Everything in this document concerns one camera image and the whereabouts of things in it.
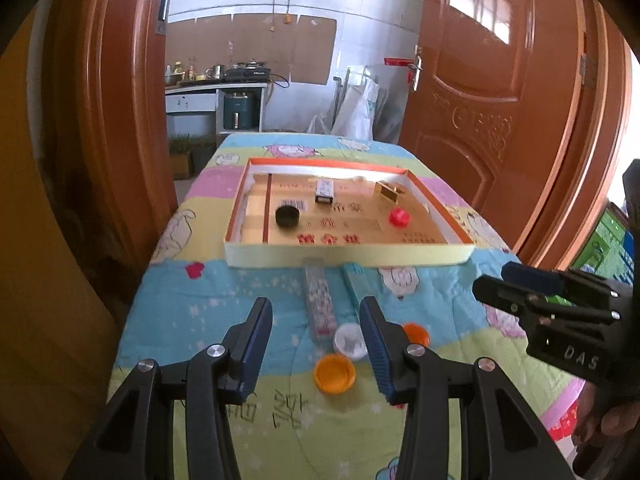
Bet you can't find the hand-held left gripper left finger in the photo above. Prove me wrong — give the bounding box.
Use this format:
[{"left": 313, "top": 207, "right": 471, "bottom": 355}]
[{"left": 65, "top": 297, "right": 274, "bottom": 480}]

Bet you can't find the green air fryer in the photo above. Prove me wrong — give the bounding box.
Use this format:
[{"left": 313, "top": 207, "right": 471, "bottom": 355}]
[{"left": 223, "top": 90, "right": 261, "bottom": 131}]

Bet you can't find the translucent white bottle cap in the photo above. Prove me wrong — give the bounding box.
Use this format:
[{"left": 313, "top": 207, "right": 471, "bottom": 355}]
[{"left": 333, "top": 324, "right": 370, "bottom": 361}]

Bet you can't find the white woven sack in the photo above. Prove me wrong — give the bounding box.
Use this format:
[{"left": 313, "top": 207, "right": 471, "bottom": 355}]
[{"left": 332, "top": 77, "right": 379, "bottom": 138}]

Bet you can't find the silver door handle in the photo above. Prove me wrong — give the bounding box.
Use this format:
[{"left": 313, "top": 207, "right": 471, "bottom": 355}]
[{"left": 407, "top": 45, "right": 425, "bottom": 92}]

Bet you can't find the white kitchen cabinet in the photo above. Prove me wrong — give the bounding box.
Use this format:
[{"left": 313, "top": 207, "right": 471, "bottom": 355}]
[{"left": 165, "top": 82, "right": 268, "bottom": 136}]

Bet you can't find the yellow-orange bottle cap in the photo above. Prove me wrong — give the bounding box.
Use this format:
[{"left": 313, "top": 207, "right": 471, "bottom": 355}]
[{"left": 313, "top": 353, "right": 357, "bottom": 395}]

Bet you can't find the black gas stove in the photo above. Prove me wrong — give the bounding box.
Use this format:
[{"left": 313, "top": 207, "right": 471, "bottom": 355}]
[{"left": 223, "top": 61, "right": 272, "bottom": 82}]

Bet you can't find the brown wooden door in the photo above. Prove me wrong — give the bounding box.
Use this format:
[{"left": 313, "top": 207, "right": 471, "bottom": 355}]
[{"left": 397, "top": 0, "right": 586, "bottom": 261}]

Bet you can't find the black bottle cap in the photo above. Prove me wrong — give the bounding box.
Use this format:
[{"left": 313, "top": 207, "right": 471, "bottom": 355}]
[{"left": 275, "top": 205, "right": 302, "bottom": 228}]

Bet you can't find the metal pipe rack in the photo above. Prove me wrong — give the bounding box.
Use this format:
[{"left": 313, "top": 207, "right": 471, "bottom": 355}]
[{"left": 334, "top": 67, "right": 373, "bottom": 111}]

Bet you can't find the teal lighter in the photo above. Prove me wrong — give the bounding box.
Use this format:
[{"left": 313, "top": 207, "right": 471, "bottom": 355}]
[{"left": 341, "top": 262, "right": 373, "bottom": 311}]

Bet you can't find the person's right hand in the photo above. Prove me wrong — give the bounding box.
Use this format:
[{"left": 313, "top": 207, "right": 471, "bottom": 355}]
[{"left": 575, "top": 387, "right": 640, "bottom": 443}]

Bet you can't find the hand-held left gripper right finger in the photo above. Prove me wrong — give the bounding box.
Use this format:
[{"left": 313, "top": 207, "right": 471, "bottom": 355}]
[{"left": 359, "top": 296, "right": 576, "bottom": 480}]

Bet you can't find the green printed carton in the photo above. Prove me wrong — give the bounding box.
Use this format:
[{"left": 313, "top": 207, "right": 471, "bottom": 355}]
[{"left": 570, "top": 205, "right": 636, "bottom": 281}]

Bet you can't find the shallow cardboard tray orange rim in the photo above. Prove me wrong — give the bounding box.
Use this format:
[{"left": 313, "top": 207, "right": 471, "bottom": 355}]
[{"left": 223, "top": 157, "right": 476, "bottom": 268}]

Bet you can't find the deep orange bottle cap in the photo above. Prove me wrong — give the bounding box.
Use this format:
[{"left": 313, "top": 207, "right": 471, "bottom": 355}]
[{"left": 402, "top": 322, "right": 431, "bottom": 348}]

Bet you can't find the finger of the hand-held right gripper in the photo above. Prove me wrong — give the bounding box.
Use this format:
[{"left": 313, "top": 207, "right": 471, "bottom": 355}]
[
  {"left": 501, "top": 261, "right": 615, "bottom": 311},
  {"left": 472, "top": 274, "right": 621, "bottom": 333}
]

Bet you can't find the gold rectangular box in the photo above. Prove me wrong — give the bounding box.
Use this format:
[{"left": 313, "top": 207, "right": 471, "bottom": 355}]
[{"left": 374, "top": 182, "right": 401, "bottom": 205}]

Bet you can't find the brown wooden door frame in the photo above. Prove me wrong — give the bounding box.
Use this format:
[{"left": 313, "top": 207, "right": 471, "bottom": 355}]
[{"left": 80, "top": 0, "right": 640, "bottom": 271}]

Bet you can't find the box of green onions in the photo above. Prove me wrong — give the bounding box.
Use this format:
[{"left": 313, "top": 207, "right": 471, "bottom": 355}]
[{"left": 169, "top": 134, "right": 194, "bottom": 178}]

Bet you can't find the cardboard sheet on wall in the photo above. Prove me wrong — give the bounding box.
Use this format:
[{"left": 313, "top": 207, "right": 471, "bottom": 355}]
[{"left": 165, "top": 12, "right": 338, "bottom": 86}]

